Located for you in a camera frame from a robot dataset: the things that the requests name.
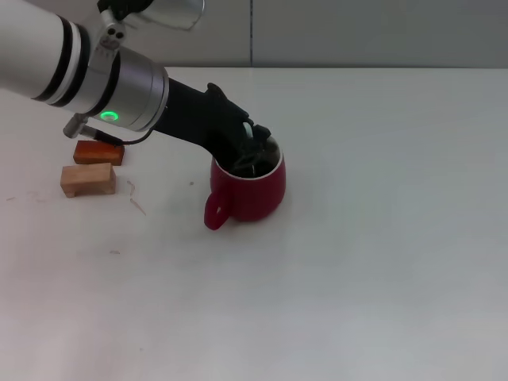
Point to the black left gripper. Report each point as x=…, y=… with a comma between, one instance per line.
x=198, y=119

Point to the red ceramic cup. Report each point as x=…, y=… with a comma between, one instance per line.
x=250, y=198

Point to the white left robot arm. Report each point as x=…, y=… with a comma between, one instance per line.
x=31, y=51

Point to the reddish brown wooden block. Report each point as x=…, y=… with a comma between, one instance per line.
x=95, y=155

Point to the light wooden block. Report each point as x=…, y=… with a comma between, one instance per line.
x=91, y=178

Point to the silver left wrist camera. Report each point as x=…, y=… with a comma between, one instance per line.
x=174, y=12

